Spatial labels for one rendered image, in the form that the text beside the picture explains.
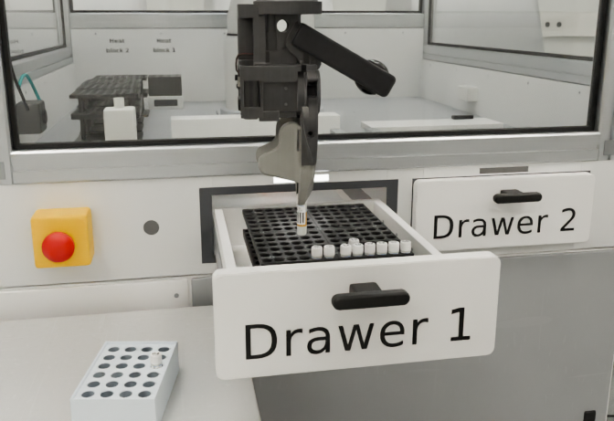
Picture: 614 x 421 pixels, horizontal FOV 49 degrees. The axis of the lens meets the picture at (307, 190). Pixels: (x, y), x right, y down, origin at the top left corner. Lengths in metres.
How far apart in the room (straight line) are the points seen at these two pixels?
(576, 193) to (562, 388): 0.35
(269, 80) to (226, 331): 0.25
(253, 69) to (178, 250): 0.39
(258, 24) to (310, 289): 0.27
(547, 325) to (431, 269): 0.54
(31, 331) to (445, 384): 0.64
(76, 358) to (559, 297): 0.75
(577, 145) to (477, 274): 0.47
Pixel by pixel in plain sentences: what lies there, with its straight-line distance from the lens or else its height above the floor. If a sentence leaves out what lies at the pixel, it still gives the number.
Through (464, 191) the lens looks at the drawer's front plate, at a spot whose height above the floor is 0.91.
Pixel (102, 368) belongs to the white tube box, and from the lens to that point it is 0.80.
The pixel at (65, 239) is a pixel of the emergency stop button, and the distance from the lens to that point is 0.92.
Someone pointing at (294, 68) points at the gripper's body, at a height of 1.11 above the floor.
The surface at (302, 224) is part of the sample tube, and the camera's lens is 0.75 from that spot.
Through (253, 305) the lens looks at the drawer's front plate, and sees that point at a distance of 0.66.
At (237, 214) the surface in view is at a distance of 1.00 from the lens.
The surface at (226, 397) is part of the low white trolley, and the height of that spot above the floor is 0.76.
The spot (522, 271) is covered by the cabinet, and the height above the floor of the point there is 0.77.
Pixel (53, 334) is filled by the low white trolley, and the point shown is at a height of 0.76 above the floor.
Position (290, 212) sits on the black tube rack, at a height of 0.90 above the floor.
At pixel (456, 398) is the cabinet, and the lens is 1.20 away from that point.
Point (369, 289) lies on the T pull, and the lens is 0.65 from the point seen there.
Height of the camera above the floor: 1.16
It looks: 14 degrees down
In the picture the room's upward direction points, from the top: straight up
